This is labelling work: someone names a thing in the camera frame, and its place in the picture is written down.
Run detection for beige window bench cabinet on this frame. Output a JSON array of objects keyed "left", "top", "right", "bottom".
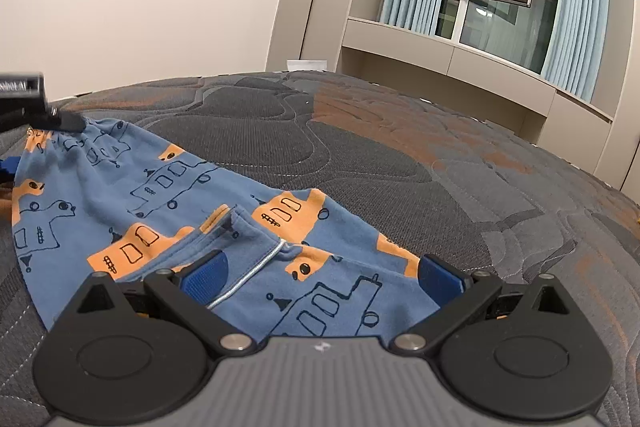
[{"left": 340, "top": 17, "right": 616, "bottom": 148}]

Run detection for flat white box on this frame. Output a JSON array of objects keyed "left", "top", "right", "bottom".
[{"left": 286, "top": 58, "right": 329, "bottom": 72}]

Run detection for grey orange quilted mattress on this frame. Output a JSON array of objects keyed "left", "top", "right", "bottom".
[{"left": 0, "top": 71, "right": 640, "bottom": 427}]

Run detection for blue pants with orange cars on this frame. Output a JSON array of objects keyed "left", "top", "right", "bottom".
[{"left": 11, "top": 117, "right": 443, "bottom": 340}]

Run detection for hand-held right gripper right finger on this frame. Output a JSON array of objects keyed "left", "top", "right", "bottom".
[{"left": 392, "top": 253, "right": 578, "bottom": 358}]

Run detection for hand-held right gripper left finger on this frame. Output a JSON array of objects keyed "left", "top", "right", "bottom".
[{"left": 64, "top": 252, "right": 258, "bottom": 359}]

